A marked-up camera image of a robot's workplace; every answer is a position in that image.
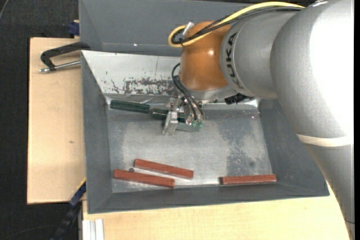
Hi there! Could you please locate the pale wood flat board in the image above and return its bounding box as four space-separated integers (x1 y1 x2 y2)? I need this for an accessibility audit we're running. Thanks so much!
26 37 87 205

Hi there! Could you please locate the red-brown flat block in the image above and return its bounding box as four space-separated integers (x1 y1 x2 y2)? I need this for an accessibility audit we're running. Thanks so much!
219 174 277 185
133 158 195 180
112 169 176 189

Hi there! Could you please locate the grey metal bin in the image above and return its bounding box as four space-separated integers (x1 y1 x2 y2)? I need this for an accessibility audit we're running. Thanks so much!
78 0 330 214

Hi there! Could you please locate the dark green flat block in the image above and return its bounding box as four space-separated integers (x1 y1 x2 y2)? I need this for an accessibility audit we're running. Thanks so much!
110 99 151 114

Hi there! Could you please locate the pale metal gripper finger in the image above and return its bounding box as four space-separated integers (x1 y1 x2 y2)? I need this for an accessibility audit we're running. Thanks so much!
169 111 179 136
162 110 173 134

